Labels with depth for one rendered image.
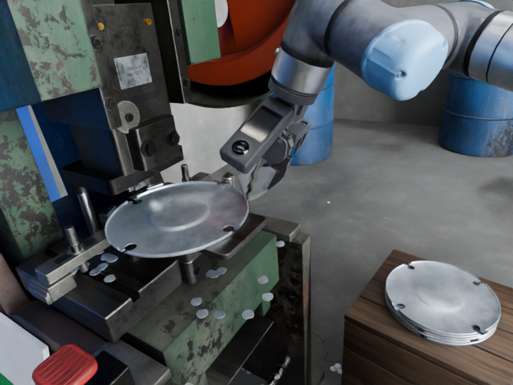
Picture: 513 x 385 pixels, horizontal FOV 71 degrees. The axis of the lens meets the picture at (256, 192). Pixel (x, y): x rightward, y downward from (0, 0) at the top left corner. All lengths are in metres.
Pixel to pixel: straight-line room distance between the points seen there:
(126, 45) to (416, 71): 0.48
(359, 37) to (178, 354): 0.58
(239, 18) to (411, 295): 0.88
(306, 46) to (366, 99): 3.54
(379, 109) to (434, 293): 3.01
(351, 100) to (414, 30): 3.66
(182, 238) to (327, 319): 1.01
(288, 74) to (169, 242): 0.37
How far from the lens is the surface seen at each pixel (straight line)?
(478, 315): 1.16
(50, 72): 0.57
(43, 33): 0.57
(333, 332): 1.54
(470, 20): 0.51
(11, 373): 1.08
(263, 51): 0.91
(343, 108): 4.10
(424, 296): 1.15
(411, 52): 0.39
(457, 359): 1.08
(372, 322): 1.11
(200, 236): 0.67
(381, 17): 0.42
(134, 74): 0.70
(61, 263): 0.77
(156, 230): 0.72
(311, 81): 0.49
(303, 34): 0.47
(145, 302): 0.74
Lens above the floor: 1.15
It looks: 27 degrees down
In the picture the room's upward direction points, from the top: 5 degrees counter-clockwise
